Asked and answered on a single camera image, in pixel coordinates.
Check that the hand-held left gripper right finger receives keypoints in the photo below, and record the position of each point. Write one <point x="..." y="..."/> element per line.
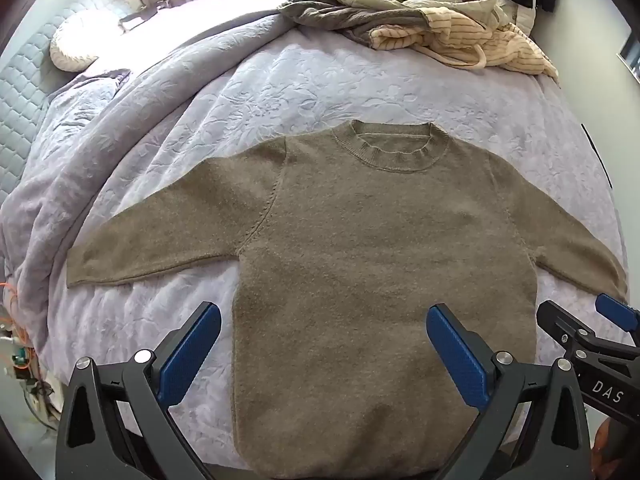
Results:
<point x="457" y="355"/>

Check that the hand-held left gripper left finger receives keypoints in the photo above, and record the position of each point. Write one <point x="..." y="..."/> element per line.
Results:
<point x="192" y="355"/>

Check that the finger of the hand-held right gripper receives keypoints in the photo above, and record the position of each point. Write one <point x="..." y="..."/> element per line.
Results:
<point x="562" y="322"/>
<point x="617" y="312"/>

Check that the brown knit sweater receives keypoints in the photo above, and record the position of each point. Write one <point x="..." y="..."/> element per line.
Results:
<point x="375" y="260"/>

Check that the lavender embossed bedspread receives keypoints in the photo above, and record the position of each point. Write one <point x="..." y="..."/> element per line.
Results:
<point x="200" y="110"/>

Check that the white framed monitor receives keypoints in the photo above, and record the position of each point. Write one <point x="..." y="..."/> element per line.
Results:
<point x="631" y="57"/>

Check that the cream striped garment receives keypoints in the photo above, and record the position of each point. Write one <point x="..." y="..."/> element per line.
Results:
<point x="450" y="35"/>

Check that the quilted headboard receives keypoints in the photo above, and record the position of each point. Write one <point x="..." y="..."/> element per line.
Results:
<point x="25" y="90"/>

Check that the white pillow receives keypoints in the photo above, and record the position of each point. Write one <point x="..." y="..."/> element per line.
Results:
<point x="80" y="40"/>

